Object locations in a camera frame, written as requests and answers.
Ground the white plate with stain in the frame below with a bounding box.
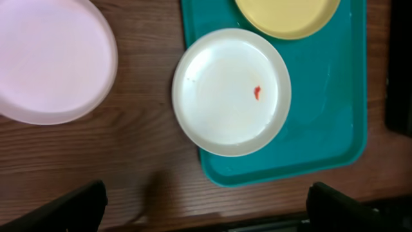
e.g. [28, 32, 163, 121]
[171, 28, 292, 157]

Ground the yellow-green plate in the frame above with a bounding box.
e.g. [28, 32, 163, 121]
[236, 0, 341, 40]

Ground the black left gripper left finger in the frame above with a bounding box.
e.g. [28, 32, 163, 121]
[1, 180, 108, 231]

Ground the pale pink plate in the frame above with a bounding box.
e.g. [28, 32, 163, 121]
[1, 0, 118, 125]

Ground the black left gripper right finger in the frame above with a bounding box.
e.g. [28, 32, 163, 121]
[306, 182, 409, 232]

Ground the teal plastic tray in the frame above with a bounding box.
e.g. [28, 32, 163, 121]
[181, 0, 367, 187]

